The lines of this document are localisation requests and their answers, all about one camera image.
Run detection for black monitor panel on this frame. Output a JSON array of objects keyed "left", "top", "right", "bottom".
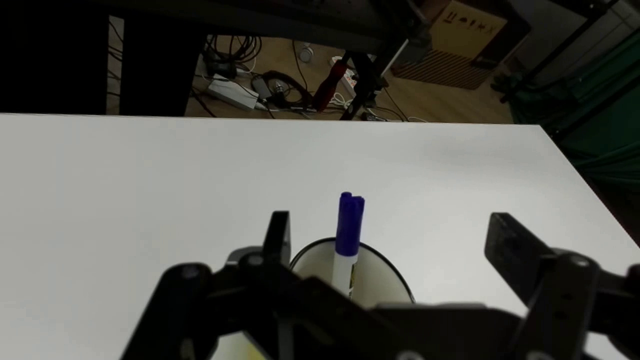
[{"left": 0, "top": 0, "right": 208, "bottom": 119}]

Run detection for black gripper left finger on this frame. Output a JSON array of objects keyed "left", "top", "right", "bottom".
[{"left": 119, "top": 211, "right": 378, "bottom": 360}]

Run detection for black camera tripod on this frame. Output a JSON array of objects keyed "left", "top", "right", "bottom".
[{"left": 339, "top": 39, "right": 402, "bottom": 123}]

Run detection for blue marker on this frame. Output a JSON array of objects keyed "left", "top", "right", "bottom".
[{"left": 331, "top": 191, "right": 368, "bottom": 301}]

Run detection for red handled tool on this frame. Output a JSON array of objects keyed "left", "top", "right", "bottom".
[{"left": 310, "top": 60, "right": 353, "bottom": 112}]

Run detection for yellow enamel mug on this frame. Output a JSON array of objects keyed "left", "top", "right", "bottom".
[{"left": 216, "top": 235, "right": 416, "bottom": 360}]

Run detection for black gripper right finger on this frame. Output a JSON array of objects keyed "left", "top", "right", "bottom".
[{"left": 482, "top": 211, "right": 640, "bottom": 360}]

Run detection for cardboard box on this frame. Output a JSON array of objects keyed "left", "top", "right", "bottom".
[{"left": 393, "top": 0, "right": 512, "bottom": 90}]

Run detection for tangled black floor cables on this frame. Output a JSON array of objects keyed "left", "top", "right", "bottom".
[{"left": 198, "top": 35, "right": 317, "bottom": 117}]

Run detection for green curtain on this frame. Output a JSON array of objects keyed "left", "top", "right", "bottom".
[{"left": 508, "top": 28, "right": 640, "bottom": 203}]

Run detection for white power strip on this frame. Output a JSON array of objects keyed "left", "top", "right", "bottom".
[{"left": 207, "top": 74, "right": 265, "bottom": 114}]

